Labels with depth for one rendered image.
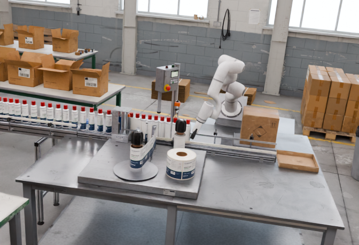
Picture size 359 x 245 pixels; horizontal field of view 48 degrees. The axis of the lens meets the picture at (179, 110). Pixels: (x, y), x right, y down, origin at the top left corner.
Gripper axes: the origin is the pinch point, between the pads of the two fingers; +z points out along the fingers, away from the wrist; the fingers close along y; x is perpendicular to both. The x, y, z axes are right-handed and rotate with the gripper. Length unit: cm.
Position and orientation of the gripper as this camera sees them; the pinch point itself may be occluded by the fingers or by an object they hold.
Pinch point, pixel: (192, 136)
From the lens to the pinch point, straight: 329.2
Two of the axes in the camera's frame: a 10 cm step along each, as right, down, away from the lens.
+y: -1.5, 3.0, -9.4
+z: -4.1, 8.5, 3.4
